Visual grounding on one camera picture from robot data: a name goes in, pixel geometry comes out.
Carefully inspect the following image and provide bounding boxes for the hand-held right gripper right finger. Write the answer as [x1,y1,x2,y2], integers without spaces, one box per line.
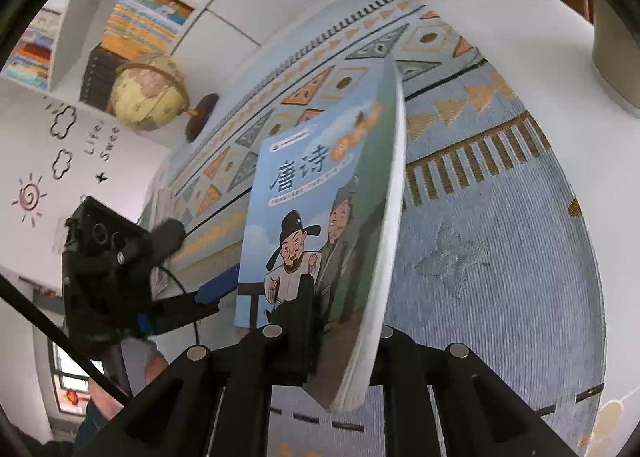
[367,324,576,457]

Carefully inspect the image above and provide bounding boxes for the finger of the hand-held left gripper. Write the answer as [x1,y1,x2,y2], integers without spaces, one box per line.
[132,218,187,263]
[140,264,241,335]

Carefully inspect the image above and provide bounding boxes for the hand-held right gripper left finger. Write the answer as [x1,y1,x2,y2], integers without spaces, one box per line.
[120,274,321,457]

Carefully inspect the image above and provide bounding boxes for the light blue cartoon cover book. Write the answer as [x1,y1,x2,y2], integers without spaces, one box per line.
[234,57,408,413]

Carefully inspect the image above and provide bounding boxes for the person's left forearm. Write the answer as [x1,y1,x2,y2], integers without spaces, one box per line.
[42,399,133,457]

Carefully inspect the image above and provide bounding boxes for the row of dark books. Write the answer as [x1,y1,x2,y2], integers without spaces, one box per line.
[79,46,123,112]

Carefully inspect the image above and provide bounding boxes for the row of orange yellow books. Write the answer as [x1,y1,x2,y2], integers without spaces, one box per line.
[102,0,195,58]

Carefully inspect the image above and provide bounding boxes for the row of colourful books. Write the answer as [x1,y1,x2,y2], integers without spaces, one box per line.
[2,0,76,90]

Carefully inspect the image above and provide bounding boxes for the person's left hand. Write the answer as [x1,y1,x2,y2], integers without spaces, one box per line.
[89,339,170,418]

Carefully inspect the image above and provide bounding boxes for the window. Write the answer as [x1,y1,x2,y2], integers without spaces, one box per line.
[47,337,93,418]

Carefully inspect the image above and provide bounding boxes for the yellow desk globe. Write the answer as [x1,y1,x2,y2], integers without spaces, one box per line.
[110,53,221,142]

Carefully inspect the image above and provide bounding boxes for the patterned rug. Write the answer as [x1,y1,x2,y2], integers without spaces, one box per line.
[137,0,608,457]

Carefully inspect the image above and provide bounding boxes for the beige cylindrical bin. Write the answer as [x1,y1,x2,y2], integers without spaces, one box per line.
[590,0,640,120]

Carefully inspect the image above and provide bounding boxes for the black wall decals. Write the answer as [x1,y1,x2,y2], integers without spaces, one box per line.
[12,97,123,228]

